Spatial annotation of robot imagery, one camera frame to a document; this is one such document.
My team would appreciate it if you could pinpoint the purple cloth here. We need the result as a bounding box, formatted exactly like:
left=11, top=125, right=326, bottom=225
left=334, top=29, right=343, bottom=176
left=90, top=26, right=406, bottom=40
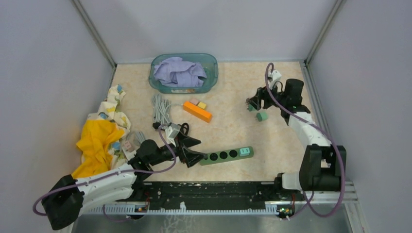
left=153, top=57, right=207, bottom=87

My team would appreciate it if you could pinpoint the light green usb plug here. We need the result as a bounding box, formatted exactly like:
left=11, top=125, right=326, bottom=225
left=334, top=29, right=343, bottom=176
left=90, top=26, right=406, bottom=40
left=256, top=112, right=268, bottom=122

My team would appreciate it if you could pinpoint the teal usb plug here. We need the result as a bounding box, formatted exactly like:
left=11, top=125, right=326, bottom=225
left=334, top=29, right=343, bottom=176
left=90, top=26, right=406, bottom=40
left=239, top=147, right=252, bottom=157

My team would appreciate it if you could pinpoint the green power strip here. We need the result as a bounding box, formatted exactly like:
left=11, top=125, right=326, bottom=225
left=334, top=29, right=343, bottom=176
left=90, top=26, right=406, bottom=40
left=199, top=146, right=254, bottom=166

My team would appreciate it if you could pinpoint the yellow patterned cloth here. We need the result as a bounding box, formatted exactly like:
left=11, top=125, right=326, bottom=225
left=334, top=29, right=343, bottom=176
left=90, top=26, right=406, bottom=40
left=71, top=84, right=132, bottom=179

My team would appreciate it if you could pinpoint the teal plastic basin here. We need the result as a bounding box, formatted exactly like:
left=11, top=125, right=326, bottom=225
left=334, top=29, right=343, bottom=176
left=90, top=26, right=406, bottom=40
left=148, top=53, right=219, bottom=94

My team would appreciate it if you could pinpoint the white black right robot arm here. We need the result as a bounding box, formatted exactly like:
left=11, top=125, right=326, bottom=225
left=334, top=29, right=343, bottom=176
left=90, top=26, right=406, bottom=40
left=246, top=79, right=346, bottom=200

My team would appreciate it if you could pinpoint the orange power strip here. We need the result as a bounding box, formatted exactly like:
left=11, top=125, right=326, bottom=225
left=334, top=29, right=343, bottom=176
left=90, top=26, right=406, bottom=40
left=182, top=101, right=212, bottom=123

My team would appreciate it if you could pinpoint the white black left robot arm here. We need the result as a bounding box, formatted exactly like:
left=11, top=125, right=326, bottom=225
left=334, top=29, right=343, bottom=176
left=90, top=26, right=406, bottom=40
left=40, top=132, right=207, bottom=230

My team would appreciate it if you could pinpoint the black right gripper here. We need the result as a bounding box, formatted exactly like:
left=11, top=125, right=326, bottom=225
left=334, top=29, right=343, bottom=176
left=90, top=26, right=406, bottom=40
left=247, top=81, right=288, bottom=111

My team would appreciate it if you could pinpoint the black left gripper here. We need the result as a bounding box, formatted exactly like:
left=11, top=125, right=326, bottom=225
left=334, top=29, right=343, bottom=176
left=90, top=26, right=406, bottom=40
left=149, top=131, right=207, bottom=167

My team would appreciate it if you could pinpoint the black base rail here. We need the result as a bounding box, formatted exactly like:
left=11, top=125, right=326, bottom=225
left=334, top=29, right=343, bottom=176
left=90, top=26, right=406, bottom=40
left=118, top=182, right=304, bottom=214

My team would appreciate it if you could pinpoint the grey coiled cable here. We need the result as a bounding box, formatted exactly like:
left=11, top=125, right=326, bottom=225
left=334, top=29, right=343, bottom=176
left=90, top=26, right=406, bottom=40
left=151, top=93, right=184, bottom=131
left=133, top=130, right=147, bottom=145

